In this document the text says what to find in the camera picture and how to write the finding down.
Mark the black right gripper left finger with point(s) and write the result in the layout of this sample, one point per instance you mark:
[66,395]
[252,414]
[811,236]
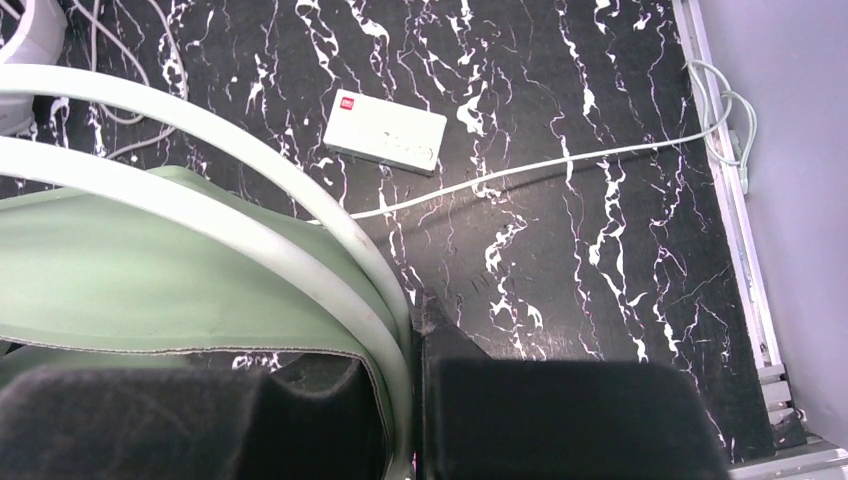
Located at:
[206,416]

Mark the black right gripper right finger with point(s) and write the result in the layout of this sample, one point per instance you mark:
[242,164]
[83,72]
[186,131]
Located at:
[484,418]

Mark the mint green headphones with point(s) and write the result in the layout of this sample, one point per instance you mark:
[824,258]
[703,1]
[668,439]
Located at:
[111,259]

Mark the grey white headphones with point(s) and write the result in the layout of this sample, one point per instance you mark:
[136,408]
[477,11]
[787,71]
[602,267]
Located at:
[38,39]

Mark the small white red box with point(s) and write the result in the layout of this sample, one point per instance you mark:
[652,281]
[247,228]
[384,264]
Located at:
[384,132]

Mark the aluminium frame rail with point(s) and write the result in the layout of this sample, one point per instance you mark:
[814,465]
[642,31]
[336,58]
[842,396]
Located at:
[817,459]

